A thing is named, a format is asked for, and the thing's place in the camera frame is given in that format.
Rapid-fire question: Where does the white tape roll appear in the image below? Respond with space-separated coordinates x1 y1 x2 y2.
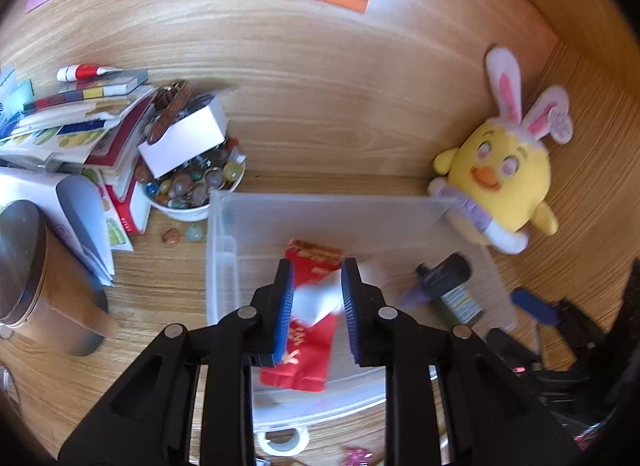
257 428 311 457

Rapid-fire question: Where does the red white glue tube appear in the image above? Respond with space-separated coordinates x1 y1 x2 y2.
56 64 123 82

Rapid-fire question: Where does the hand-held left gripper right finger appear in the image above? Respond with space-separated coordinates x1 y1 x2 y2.
340 257 586 466

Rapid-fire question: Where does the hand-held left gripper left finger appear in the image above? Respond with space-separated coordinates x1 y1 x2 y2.
57 258 296 466

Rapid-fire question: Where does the white cardboard box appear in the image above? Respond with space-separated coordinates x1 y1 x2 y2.
137 96 228 179

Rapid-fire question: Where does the red white book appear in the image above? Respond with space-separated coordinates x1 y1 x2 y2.
102 166 151 235

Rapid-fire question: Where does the blue booklet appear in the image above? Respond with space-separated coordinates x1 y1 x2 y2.
0 66 33 137

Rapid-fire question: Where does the red snack packet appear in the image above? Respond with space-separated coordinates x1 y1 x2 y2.
260 238 346 392

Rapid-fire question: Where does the yellow chick plush toy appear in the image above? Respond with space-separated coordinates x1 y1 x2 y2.
427 46 575 254

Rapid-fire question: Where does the purple black marker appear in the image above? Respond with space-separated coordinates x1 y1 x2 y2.
397 253 472 311

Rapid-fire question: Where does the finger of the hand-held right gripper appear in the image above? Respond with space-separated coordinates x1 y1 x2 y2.
486 328 543 372
511 288 606 347

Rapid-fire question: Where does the colour striped flat box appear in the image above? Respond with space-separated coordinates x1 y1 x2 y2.
22 69 150 114

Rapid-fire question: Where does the brown mug with lid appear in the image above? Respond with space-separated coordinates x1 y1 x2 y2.
0 200 118 358

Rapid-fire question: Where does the open white booklet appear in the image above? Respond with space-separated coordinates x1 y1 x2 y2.
0 168 136 287

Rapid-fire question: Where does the brown hair clip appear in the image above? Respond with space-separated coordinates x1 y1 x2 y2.
145 80 195 144

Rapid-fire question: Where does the clear plastic storage box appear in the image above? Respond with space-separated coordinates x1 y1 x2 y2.
206 189 518 434

